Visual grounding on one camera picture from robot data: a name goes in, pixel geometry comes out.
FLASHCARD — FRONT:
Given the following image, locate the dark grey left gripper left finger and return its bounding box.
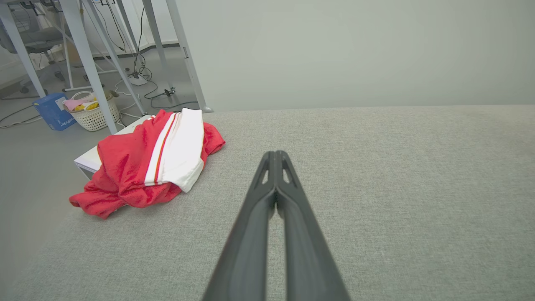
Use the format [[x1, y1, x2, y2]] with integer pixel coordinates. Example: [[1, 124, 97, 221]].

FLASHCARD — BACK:
[[202, 150, 277, 301]]

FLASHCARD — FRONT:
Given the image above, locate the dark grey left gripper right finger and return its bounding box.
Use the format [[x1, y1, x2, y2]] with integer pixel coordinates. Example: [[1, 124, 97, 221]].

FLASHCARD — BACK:
[[276, 150, 351, 301]]

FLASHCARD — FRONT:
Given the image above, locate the red and white basketball jersey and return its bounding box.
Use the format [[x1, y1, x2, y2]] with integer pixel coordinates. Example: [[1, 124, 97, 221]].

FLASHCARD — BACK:
[[69, 108, 226, 220]]

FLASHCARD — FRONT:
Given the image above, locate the low white table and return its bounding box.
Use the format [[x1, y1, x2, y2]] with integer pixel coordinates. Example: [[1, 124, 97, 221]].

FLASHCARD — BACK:
[[74, 115, 156, 180]]

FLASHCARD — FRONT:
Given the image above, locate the white plastic laundry basket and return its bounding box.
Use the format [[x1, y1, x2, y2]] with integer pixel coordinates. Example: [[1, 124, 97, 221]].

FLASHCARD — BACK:
[[63, 91, 122, 132]]

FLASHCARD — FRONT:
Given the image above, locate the white power strip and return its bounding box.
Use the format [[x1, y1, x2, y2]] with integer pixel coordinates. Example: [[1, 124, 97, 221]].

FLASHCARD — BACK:
[[127, 72, 149, 87]]

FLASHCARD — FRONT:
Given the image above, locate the pink cloth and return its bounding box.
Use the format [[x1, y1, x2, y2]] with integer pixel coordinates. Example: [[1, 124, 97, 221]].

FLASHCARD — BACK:
[[63, 98, 91, 112]]

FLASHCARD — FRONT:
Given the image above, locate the blue cardboard box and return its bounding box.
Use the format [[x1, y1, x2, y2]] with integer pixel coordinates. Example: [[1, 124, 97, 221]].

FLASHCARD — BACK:
[[33, 93, 77, 131]]

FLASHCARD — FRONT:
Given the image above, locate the grey office chair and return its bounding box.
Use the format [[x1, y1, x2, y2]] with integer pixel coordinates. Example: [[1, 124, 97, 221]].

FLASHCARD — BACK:
[[0, 4, 67, 94]]

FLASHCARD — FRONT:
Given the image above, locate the white metal desk frame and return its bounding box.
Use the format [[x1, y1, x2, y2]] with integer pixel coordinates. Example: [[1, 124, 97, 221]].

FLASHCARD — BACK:
[[0, 0, 214, 135]]

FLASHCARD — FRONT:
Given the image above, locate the grey floor cable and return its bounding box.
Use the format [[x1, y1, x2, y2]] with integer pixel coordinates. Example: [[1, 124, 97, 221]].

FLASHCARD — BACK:
[[0, 105, 43, 129]]

